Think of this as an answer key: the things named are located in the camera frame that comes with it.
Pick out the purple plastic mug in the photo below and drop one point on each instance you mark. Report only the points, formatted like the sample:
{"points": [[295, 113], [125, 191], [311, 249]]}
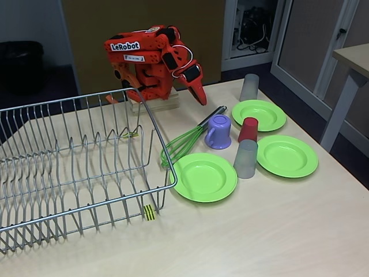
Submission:
{"points": [[220, 132]]}

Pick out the grey translucent plastic cup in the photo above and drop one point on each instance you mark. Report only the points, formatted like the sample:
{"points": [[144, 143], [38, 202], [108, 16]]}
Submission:
{"points": [[245, 161], [249, 86]]}

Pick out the red plastic cup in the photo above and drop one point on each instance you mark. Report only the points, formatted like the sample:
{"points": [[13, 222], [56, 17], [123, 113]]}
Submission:
{"points": [[248, 130]]}

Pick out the green plastic plate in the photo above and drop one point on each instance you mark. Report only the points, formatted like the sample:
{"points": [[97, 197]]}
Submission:
{"points": [[204, 179], [288, 155], [268, 114]]}

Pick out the orange LeRobot robot arm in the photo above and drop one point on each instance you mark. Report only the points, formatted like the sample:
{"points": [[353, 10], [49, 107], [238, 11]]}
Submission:
{"points": [[150, 57]]}

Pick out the wooden base block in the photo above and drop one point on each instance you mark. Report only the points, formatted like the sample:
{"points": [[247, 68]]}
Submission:
{"points": [[170, 104]]}

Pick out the orange table clamp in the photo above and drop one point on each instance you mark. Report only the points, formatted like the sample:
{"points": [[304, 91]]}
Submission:
{"points": [[127, 76]]}

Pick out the yellow black striped tape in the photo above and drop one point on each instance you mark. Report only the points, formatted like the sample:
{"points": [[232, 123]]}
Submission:
{"points": [[150, 213], [132, 134]]}

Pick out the white open cabinet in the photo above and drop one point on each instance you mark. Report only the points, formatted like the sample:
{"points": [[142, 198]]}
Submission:
{"points": [[266, 57]]}

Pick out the black electronics in cabinet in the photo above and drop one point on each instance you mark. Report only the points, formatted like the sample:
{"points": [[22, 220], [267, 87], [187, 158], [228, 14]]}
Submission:
{"points": [[253, 17]]}

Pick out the white framed sliding door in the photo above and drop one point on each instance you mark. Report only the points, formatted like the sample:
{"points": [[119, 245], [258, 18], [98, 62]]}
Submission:
{"points": [[281, 43]]}

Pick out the brown board panel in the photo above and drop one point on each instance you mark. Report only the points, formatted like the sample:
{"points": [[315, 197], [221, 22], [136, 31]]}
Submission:
{"points": [[83, 34]]}

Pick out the small black door lock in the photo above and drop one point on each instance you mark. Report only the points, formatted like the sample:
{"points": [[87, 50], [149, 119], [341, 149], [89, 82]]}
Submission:
{"points": [[342, 31]]}

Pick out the beige side table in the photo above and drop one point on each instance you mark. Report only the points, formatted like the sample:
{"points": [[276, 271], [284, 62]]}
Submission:
{"points": [[354, 56]]}

